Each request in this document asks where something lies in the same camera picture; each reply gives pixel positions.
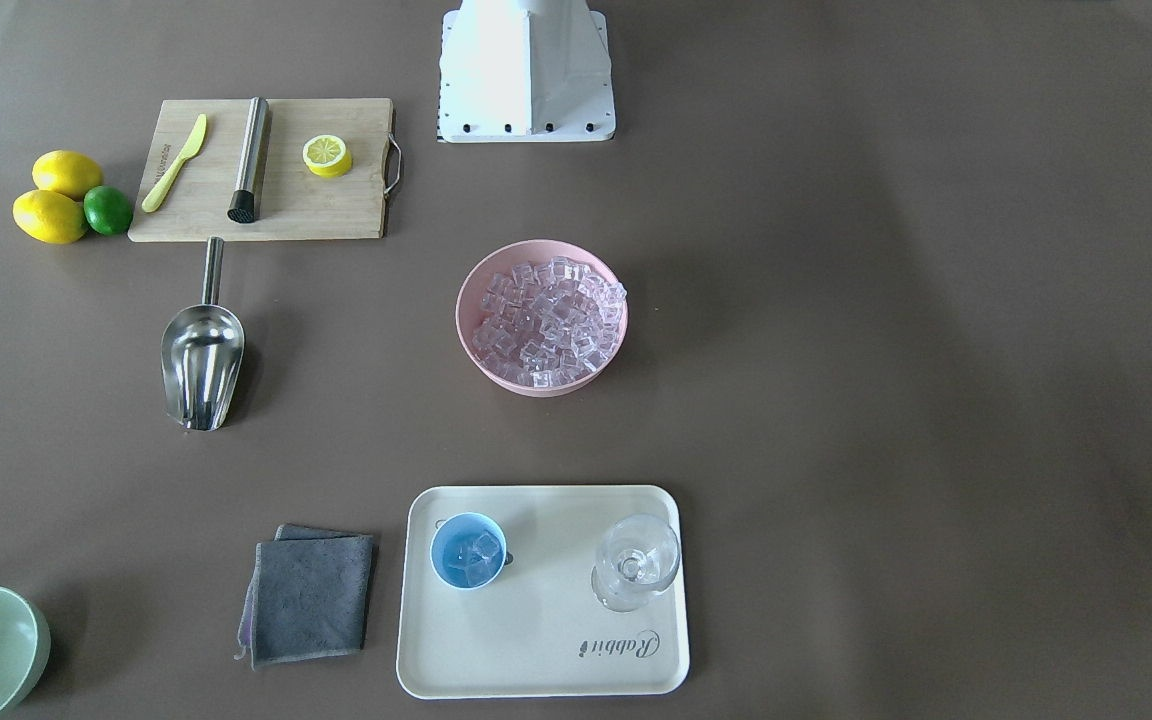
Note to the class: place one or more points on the light blue cup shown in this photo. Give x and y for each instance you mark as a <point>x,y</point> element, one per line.
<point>443,545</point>

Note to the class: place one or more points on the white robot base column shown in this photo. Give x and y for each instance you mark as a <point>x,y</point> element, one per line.
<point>525,72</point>

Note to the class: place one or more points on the grey folded cloth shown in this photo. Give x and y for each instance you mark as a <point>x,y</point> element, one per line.
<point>308,596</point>

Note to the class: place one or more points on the green lime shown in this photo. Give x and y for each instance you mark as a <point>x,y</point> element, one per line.
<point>107,210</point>

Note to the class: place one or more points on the clear wine glass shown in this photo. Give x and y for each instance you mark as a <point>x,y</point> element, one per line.
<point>637,560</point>

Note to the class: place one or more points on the silver metal ice scoop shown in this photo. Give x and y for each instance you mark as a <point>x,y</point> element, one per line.
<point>201,354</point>

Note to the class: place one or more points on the beige serving tray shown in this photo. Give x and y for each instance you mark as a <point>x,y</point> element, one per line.
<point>537,630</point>

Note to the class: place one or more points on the ice cubes in cup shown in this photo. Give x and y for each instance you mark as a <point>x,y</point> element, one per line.
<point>480,557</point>

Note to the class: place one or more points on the clear ice cubes pile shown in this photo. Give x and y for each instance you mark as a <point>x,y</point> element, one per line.
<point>551,320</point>

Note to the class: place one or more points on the wooden cutting board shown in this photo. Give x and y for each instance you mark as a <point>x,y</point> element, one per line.
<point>292,203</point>

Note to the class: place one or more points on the yellow-green plastic knife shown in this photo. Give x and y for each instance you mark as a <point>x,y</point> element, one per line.
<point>188,151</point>

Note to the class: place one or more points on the yellow lemon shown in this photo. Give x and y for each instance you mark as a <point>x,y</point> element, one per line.
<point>67,172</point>
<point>49,216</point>

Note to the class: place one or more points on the pink bowl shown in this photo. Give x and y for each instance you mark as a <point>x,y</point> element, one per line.
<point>471,330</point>

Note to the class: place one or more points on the halved lemon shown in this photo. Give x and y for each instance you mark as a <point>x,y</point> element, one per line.
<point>327,156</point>

